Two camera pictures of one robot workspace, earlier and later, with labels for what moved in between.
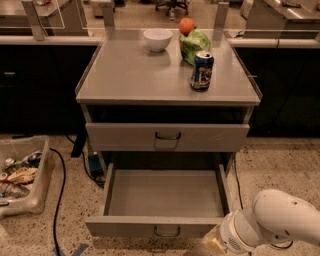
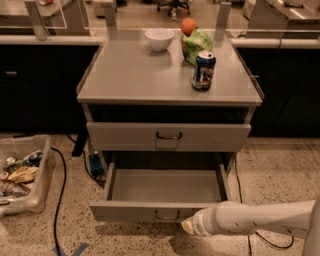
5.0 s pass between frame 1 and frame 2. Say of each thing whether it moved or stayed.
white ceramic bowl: stayed
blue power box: stayed
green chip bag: stayed
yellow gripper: moved
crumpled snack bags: stayed
